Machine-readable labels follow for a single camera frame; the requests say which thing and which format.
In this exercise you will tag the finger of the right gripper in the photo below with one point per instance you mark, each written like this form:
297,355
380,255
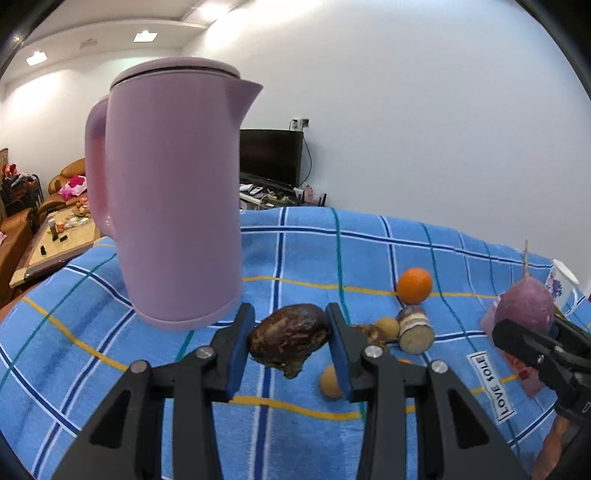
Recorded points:
570,336
526,345

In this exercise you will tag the pink metal tin box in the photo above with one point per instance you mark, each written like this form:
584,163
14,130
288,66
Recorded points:
527,376

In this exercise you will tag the small longan back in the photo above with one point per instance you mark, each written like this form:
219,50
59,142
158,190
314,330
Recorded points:
389,327

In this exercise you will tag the white floral mug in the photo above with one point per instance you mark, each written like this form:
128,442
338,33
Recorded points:
563,286

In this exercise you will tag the white tv stand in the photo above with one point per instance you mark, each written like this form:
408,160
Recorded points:
261,197

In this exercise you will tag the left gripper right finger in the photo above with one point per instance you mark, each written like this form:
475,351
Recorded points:
456,438

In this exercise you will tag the wrinkled passion fruit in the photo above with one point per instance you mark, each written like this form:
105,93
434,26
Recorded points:
374,335
286,338

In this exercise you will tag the wrinkled passion fruit front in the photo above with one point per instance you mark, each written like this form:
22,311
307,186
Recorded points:
286,338

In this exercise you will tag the pink electric kettle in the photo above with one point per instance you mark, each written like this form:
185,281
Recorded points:
162,170

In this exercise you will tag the cut purple yam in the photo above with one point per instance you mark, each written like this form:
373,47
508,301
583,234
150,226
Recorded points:
416,334

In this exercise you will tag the blue checkered tablecloth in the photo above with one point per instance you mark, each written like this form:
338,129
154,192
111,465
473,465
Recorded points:
67,342

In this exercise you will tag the wrinkled passion fruit back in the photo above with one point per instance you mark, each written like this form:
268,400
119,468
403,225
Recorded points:
374,335

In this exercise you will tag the small longan front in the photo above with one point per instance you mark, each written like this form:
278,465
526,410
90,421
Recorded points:
329,383

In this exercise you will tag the small longan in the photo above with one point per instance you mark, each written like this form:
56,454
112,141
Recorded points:
389,327
329,383

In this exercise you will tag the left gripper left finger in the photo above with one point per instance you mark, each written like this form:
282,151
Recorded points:
123,437

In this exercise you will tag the purple round turnip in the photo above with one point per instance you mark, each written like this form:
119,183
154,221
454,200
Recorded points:
528,302

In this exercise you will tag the brown leather sofa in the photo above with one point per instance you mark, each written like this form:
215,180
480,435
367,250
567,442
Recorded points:
23,209

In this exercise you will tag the person's right hand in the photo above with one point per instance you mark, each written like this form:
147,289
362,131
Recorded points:
560,436

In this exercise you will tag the coffee table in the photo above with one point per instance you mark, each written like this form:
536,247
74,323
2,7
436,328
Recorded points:
61,237

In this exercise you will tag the pink floral cushion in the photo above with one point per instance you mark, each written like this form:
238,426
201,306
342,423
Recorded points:
73,188

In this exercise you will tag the black television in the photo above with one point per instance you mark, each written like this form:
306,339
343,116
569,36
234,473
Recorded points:
272,155

